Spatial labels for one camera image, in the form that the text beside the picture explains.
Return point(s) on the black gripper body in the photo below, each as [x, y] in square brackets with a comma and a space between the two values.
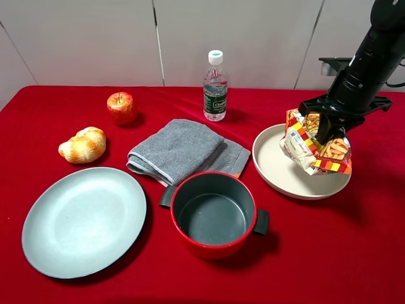
[353, 95]

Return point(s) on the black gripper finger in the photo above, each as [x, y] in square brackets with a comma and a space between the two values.
[330, 127]

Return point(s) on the colourful snack bag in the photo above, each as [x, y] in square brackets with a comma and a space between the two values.
[300, 145]

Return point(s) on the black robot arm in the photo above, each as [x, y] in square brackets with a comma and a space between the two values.
[382, 46]

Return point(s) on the cream shallow bowl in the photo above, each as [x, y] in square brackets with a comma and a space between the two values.
[285, 176]

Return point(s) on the clear plastic water bottle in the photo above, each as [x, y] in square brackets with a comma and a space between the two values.
[215, 88]

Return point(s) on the grey folded towel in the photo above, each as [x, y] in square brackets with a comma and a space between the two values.
[183, 148]

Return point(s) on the red apple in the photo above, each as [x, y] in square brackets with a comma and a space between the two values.
[122, 108]

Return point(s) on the orange white bread roll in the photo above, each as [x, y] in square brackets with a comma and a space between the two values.
[86, 146]

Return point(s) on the grey round plate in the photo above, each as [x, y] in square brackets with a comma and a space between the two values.
[84, 222]

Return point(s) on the red pot with black handles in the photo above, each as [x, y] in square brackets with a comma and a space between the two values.
[214, 214]

